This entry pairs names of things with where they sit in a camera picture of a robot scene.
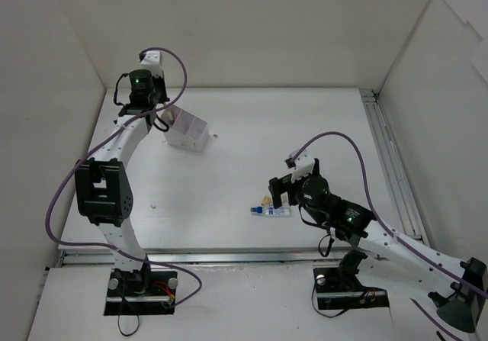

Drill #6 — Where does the yellow eraser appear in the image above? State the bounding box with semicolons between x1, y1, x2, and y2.
261;195;272;206

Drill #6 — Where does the blue white correction pen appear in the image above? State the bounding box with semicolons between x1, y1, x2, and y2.
250;206;291;217

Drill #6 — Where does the yellow highlighter pen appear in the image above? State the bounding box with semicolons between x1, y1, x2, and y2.
162;109;175;125

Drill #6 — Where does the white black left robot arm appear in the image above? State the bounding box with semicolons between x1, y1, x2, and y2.
75;66;169;295

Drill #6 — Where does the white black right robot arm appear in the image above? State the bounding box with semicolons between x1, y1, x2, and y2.
268;159;487;333

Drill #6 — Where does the white divided organizer box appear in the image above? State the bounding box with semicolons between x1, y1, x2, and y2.
160;105;210;153

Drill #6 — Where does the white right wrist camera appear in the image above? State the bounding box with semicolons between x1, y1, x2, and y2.
285;150;316;183

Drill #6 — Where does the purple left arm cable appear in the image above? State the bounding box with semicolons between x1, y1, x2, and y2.
45;47;203;307

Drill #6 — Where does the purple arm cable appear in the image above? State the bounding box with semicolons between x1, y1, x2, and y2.
45;47;203;307
295;130;488;340

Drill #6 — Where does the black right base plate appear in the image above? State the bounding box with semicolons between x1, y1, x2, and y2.
311;268;390;318

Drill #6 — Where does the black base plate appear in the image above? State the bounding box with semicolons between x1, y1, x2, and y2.
104;270;178;316
311;268;390;318

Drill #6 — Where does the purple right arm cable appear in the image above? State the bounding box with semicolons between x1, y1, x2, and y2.
295;130;488;340

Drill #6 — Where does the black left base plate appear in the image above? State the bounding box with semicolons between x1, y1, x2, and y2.
104;270;178;316

